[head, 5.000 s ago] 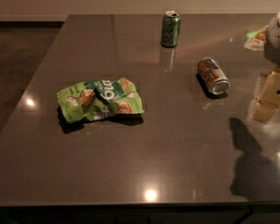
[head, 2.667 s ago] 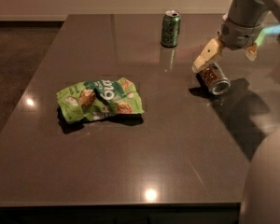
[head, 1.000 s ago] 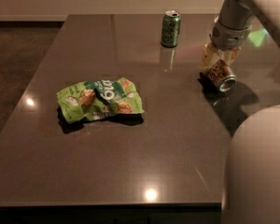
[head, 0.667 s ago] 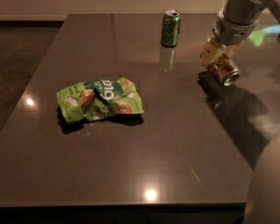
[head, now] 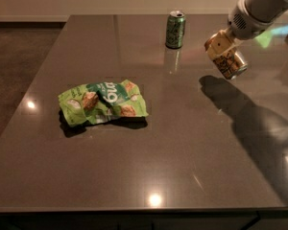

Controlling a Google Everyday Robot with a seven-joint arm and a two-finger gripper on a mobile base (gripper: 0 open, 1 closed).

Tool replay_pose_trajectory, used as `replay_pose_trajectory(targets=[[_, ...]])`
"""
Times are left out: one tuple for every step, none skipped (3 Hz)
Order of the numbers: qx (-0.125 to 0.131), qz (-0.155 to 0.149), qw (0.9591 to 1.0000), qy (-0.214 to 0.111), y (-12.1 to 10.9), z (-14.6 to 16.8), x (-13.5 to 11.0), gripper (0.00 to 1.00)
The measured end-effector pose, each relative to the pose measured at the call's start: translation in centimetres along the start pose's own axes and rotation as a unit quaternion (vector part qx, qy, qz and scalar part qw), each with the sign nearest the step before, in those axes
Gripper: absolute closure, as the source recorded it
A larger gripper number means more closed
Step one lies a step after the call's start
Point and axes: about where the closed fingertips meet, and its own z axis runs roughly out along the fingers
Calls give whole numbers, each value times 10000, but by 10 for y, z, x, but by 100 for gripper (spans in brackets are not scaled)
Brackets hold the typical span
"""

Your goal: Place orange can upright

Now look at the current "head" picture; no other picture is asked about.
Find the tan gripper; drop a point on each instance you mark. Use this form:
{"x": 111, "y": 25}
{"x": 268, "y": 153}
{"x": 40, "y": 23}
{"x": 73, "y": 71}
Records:
{"x": 245, "y": 25}

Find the orange soda can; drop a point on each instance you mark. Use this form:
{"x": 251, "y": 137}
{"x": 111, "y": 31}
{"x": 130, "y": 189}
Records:
{"x": 231, "y": 63}

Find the green soda can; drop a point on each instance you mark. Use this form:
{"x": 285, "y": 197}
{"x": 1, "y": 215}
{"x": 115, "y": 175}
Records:
{"x": 175, "y": 29}

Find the crumpled green snack bag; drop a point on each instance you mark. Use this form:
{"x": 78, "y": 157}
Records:
{"x": 98, "y": 103}

